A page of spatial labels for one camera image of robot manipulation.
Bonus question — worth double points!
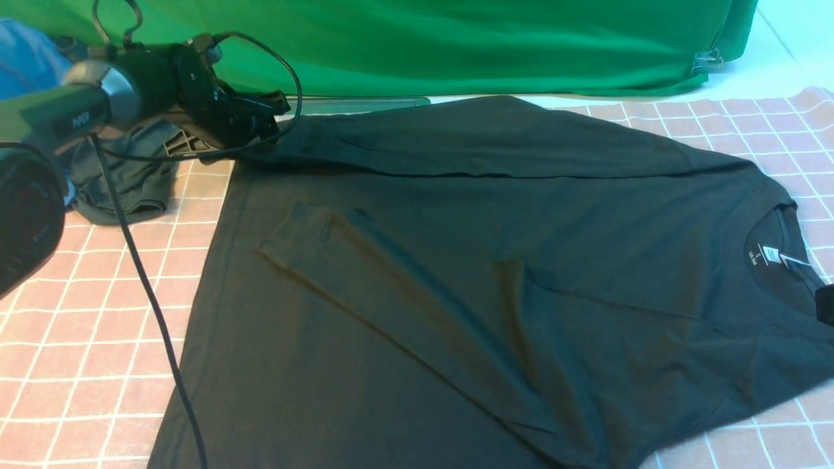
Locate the green backdrop cloth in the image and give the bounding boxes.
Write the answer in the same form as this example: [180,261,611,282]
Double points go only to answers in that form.
[0,0,760,98]

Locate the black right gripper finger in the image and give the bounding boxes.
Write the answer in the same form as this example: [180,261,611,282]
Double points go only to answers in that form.
[815,284,834,326]

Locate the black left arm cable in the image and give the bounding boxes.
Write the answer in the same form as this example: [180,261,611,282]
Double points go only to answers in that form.
[91,0,304,469]

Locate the gray metal bar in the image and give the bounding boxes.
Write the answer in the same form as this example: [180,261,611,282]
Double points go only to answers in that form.
[301,97,431,115]

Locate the crumpled dark gray garment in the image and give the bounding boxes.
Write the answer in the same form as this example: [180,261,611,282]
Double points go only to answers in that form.
[65,119,178,226]

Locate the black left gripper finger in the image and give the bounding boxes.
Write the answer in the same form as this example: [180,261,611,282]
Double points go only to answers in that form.
[225,88,290,117]

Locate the metal binder clip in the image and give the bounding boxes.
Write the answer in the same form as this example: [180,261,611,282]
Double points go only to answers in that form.
[691,48,725,74]

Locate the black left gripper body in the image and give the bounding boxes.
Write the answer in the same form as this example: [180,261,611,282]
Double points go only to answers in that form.
[171,44,278,150]

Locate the pink checkered tablecloth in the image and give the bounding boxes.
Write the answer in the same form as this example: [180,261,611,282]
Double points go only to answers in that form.
[1,87,833,468]

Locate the blue crumpled garment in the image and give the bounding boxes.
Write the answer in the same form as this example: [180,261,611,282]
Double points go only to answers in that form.
[0,18,79,209]

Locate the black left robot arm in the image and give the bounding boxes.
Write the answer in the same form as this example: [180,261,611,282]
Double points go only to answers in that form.
[2,33,301,294]

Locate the dark gray long-sleeve shirt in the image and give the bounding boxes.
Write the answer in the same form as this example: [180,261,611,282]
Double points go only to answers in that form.
[180,97,832,468]

